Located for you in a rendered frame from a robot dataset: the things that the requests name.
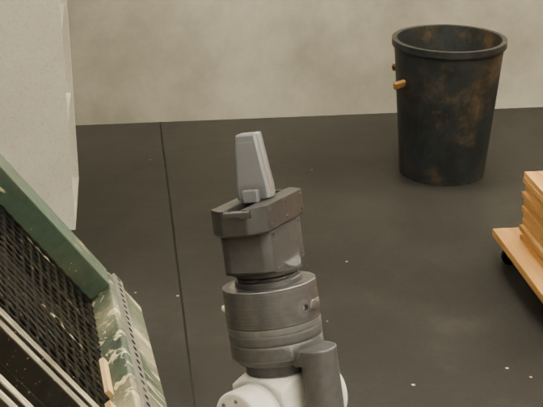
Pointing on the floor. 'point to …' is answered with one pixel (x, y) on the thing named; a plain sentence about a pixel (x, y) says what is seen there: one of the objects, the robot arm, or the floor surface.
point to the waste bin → (446, 100)
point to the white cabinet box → (39, 101)
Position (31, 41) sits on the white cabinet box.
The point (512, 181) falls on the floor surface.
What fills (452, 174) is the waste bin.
